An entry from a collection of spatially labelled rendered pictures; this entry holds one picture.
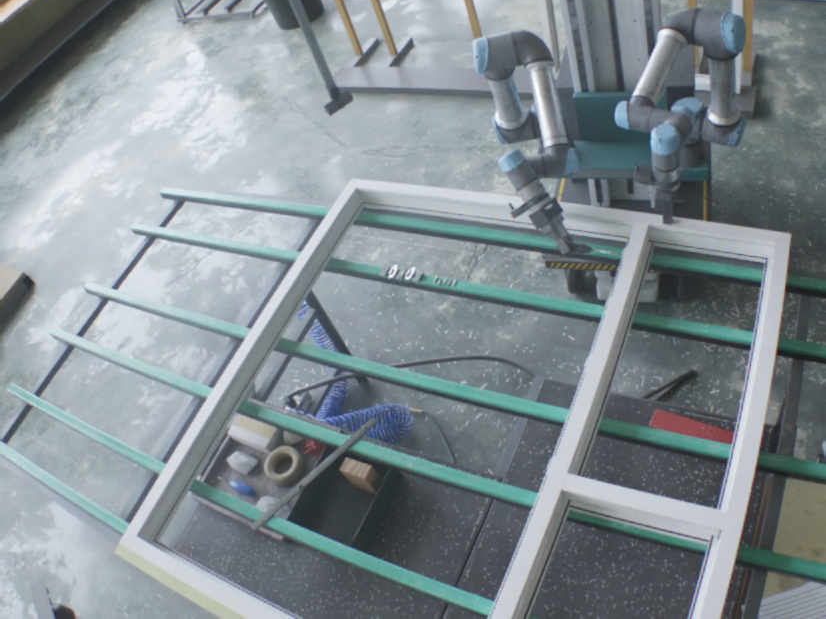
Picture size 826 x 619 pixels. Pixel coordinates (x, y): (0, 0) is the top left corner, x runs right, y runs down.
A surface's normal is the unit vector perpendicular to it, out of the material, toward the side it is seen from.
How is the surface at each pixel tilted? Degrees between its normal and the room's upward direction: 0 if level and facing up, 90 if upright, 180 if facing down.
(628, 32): 90
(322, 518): 0
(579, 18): 90
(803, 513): 0
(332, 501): 0
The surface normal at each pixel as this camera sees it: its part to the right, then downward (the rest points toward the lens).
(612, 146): -0.26, -0.64
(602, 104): -0.27, 0.76
